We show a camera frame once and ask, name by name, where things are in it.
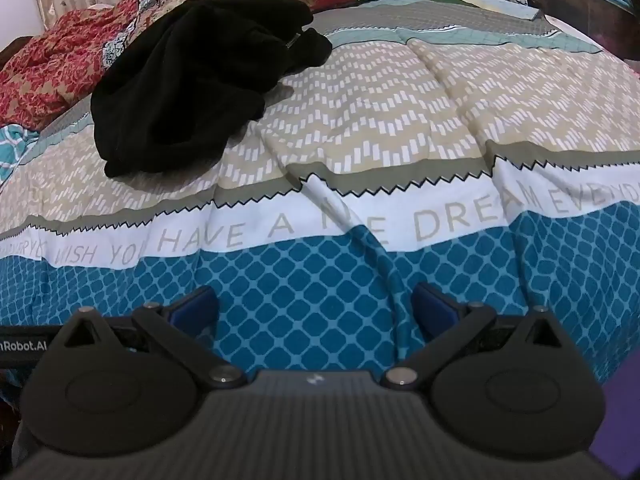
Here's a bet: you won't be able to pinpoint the teal white patterned pillow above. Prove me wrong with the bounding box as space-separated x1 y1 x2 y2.
0 124 39 185

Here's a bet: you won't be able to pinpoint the patterned bedsheet with text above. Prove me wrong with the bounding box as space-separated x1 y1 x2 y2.
1 0 639 379

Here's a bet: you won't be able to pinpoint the black pants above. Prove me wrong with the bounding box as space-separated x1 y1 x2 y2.
90 0 332 179

